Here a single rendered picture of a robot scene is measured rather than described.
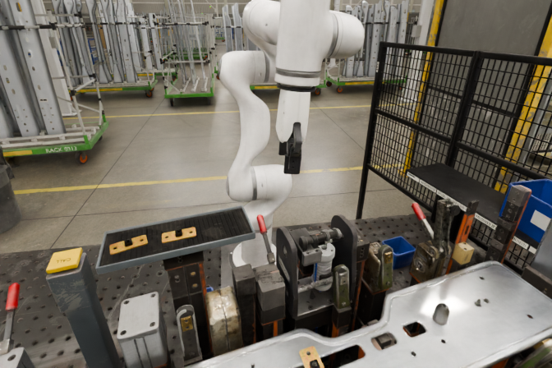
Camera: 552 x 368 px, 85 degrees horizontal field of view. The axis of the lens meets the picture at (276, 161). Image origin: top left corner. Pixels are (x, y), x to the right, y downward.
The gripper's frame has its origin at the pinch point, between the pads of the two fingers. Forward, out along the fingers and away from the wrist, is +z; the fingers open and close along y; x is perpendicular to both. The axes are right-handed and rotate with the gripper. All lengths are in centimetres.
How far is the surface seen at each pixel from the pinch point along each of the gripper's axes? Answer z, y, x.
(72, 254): 28, -3, -49
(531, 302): 35, 8, 66
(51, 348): 75, -13, -69
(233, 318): 33.5, 10.9, -10.4
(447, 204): 15, -8, 47
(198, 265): 34.1, -5.6, -20.1
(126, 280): 74, -40, -54
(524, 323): 35, 13, 59
